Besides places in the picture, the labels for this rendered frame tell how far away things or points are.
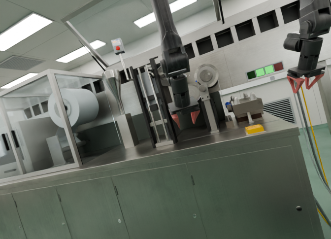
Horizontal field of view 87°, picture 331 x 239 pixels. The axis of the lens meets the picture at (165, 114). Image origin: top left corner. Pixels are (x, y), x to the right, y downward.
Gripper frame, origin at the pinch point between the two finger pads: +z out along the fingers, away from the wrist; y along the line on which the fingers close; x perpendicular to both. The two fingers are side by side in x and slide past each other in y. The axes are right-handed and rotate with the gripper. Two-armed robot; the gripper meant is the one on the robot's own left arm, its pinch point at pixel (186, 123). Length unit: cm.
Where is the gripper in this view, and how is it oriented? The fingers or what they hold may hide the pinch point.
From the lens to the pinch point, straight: 69.0
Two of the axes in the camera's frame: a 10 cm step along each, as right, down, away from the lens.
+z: 2.0, 8.3, 5.3
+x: 2.0, 4.9, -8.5
